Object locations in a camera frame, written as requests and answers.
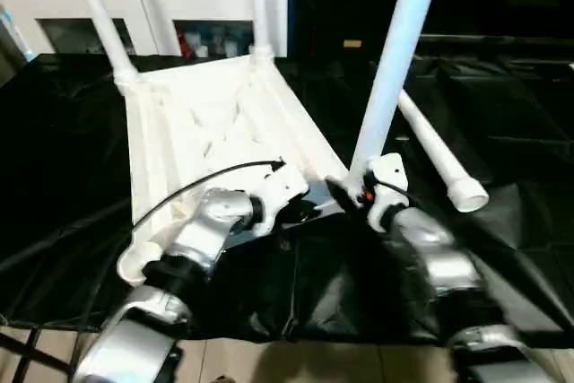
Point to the red bottle in cabinet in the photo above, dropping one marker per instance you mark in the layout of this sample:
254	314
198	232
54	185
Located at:
184	46

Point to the white plastic table leg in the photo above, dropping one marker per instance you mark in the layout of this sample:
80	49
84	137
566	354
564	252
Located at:
430	136
259	2
101	11
394	64

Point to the black cloth mat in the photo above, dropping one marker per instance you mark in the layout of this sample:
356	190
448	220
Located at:
314	293

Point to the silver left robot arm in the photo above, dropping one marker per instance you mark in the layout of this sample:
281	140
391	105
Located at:
211	221

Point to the blue vertical panel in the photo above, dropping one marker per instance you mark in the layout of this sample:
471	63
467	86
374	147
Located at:
292	2

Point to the grey curtain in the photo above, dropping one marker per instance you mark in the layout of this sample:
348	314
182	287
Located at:
9	51

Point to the small tan label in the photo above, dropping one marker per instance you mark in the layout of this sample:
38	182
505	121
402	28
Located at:
352	43

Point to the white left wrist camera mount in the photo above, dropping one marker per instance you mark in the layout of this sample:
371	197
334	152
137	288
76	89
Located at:
282	185

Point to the white cabinet with glass doors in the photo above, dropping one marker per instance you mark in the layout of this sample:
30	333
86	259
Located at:
202	4

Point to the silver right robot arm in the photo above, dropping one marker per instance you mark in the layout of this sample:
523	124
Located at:
448	262

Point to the black metal stand leg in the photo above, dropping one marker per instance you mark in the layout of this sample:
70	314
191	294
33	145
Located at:
27	356

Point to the dark round robot part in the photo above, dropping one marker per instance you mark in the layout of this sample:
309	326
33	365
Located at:
223	378

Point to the dark metal rail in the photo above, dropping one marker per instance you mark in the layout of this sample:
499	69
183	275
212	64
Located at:
493	40

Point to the white plastic table top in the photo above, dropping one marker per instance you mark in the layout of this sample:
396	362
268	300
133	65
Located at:
202	123

